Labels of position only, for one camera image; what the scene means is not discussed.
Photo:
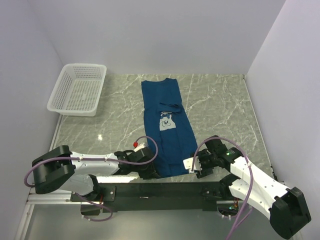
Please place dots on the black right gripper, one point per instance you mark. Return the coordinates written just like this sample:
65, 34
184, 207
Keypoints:
205, 171

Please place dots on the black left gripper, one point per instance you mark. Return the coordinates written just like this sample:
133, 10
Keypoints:
150, 173

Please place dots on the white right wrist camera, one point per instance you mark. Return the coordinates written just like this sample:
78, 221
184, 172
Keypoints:
192, 165

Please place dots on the white perforated plastic basket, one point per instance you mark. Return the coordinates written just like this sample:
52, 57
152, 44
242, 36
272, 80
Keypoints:
77, 90

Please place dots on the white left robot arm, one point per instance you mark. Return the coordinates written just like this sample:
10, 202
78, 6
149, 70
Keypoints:
62, 169

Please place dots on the blue printed t-shirt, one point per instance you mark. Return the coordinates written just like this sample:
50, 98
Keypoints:
166, 122

